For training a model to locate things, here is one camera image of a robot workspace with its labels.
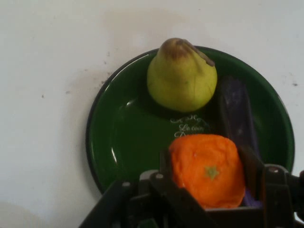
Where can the dark green round plate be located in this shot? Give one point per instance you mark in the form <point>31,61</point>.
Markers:
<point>133,133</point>

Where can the green toy pear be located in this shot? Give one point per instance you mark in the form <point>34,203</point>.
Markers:
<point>180,80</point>

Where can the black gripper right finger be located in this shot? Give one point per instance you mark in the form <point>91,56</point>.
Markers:
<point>278,190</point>

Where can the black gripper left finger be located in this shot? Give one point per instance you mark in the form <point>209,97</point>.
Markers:
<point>152,197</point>

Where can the orange toy tangerine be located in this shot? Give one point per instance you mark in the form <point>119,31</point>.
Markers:
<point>204,166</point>

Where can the purple toy eggplant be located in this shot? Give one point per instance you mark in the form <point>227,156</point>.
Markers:
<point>237,111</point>

